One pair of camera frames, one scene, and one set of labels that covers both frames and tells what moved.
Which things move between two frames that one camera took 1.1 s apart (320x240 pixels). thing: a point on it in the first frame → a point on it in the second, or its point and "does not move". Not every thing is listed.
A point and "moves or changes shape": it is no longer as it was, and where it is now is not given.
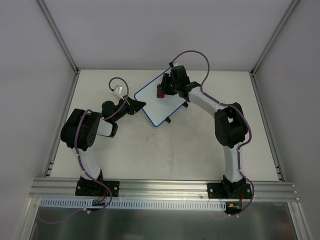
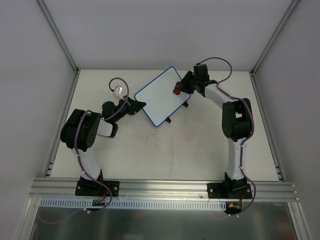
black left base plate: [95, 189] does not move
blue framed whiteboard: [158, 109] does not move
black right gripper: [164, 86] → [191, 81]
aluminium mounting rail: [132, 190] does not move
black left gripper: [130, 105] does not move
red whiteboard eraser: [160, 93] moves or changes shape
